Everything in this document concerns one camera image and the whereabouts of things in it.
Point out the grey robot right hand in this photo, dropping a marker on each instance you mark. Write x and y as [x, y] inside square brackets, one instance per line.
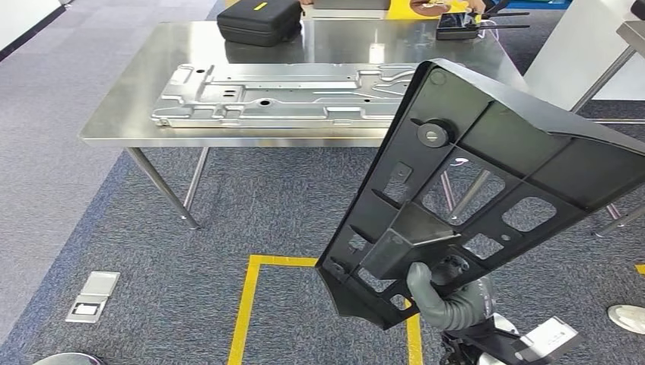
[463, 312]

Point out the person's left hand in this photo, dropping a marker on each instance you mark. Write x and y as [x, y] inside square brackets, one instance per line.
[476, 6]

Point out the black plastic panel with cutouts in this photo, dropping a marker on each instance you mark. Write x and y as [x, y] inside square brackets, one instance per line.
[529, 121]

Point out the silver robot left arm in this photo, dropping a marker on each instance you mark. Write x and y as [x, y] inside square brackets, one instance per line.
[68, 360]

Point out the stainless steel workbench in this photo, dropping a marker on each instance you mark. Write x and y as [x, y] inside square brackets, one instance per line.
[126, 111]

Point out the black remote controller with antennas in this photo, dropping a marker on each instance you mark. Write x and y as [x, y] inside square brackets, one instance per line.
[453, 27]

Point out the grey laptop with yellow label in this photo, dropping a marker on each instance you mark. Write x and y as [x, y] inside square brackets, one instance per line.
[353, 4]

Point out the brown round disc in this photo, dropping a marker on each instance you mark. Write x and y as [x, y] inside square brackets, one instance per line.
[428, 9]

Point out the yellow sheet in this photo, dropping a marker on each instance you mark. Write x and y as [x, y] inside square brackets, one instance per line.
[398, 10]

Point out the stamped silver metal plate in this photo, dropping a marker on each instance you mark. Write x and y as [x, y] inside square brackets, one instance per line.
[282, 100]

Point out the white partition board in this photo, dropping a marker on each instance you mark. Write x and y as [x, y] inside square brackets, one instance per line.
[569, 50]

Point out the person's foot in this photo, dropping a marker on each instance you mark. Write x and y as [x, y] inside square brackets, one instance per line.
[630, 320]

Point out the yellow floor tape square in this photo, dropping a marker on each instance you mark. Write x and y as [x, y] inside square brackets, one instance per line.
[282, 260]

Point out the open silver floor socket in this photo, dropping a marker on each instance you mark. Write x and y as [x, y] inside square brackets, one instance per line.
[93, 297]

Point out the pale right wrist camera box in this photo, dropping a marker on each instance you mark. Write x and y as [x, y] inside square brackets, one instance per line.
[549, 337]

